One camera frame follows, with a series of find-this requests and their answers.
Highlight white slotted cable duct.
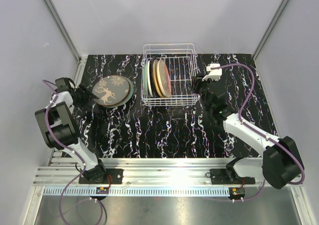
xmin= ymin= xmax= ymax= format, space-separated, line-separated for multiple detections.
xmin=44 ymin=186 xmax=230 ymax=197

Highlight large teal bottom plate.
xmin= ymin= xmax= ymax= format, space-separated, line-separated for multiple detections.
xmin=106 ymin=78 xmax=134 ymax=108

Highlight left aluminium frame post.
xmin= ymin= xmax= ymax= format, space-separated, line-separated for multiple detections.
xmin=43 ymin=0 xmax=82 ymax=65

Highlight right aluminium frame post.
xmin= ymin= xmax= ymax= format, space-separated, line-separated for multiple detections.
xmin=253 ymin=0 xmax=291 ymax=61

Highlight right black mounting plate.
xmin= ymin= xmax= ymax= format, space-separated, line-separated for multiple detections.
xmin=205 ymin=169 xmax=256 ymax=185

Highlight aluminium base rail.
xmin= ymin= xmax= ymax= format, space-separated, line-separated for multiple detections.
xmin=32 ymin=157 xmax=304 ymax=186

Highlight mint green floral plate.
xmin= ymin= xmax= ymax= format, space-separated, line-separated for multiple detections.
xmin=143 ymin=61 xmax=149 ymax=97

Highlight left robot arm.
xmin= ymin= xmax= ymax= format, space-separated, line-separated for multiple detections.
xmin=35 ymin=77 xmax=107 ymax=184

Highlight black mounting plate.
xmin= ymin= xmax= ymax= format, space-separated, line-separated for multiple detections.
xmin=79 ymin=168 xmax=124 ymax=185
xmin=205 ymin=169 xmax=256 ymax=185

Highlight aluminium frame post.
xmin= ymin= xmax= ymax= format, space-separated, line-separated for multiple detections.
xmin=253 ymin=0 xmax=291 ymax=61
xmin=43 ymin=0 xmax=82 ymax=65

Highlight white wire dish rack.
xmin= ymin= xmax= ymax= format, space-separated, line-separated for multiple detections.
xmin=141 ymin=43 xmax=199 ymax=107

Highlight cream pink leaf plate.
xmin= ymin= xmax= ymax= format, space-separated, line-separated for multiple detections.
xmin=157 ymin=59 xmax=171 ymax=98

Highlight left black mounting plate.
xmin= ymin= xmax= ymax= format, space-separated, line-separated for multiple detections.
xmin=79 ymin=168 xmax=124 ymax=185

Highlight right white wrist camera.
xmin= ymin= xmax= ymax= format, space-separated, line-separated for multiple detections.
xmin=202 ymin=63 xmax=222 ymax=81

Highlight brown rimmed plate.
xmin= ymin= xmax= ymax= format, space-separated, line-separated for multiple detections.
xmin=92 ymin=75 xmax=131 ymax=107

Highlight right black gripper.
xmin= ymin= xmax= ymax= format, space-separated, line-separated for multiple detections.
xmin=191 ymin=73 xmax=216 ymax=112

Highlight cream yellow leaf plate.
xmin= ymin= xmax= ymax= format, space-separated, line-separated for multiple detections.
xmin=152 ymin=58 xmax=163 ymax=98

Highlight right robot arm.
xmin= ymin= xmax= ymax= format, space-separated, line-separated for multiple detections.
xmin=192 ymin=74 xmax=305 ymax=189

